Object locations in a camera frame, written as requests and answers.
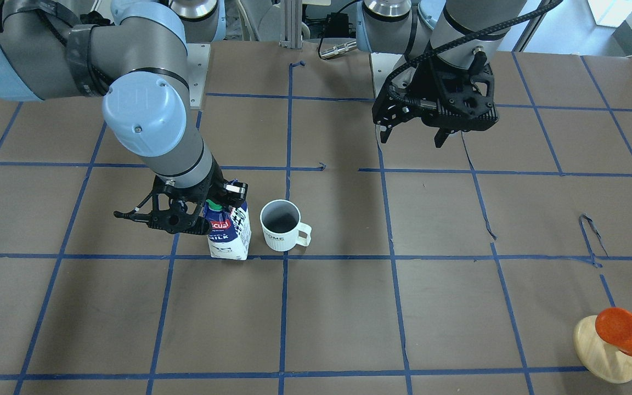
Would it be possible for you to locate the blue white milk carton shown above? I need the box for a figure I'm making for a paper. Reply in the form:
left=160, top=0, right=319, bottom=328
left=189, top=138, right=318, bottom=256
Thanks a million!
left=203, top=179, right=251, bottom=261

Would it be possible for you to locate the orange mug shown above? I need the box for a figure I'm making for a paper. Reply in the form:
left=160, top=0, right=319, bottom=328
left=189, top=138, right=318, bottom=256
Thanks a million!
left=595, top=307, right=632, bottom=357

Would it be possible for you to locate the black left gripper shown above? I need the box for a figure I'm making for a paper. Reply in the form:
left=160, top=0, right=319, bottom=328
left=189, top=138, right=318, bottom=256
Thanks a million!
left=372, top=55, right=499, bottom=149

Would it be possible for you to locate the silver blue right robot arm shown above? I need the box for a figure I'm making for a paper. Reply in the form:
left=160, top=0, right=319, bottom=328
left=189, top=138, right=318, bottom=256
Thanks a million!
left=0, top=1, right=247, bottom=207

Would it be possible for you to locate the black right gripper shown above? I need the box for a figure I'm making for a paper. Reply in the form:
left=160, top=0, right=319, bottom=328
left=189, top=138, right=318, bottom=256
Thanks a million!
left=184, top=159, right=249, bottom=208

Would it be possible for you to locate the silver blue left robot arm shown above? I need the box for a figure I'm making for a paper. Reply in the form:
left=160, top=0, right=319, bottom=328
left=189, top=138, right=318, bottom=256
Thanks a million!
left=356, top=1, right=526, bottom=147

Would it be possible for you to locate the aluminium frame post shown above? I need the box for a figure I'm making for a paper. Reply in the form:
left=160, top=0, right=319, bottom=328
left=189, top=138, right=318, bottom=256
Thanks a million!
left=279, top=0, right=303, bottom=50

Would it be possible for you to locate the white HOME mug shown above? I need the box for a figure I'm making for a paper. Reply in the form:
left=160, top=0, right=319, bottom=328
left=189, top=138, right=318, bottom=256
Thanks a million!
left=260, top=199, right=312, bottom=252

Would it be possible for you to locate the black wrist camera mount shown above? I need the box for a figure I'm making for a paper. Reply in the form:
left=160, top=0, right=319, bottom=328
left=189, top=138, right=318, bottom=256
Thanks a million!
left=114, top=176, right=211, bottom=235

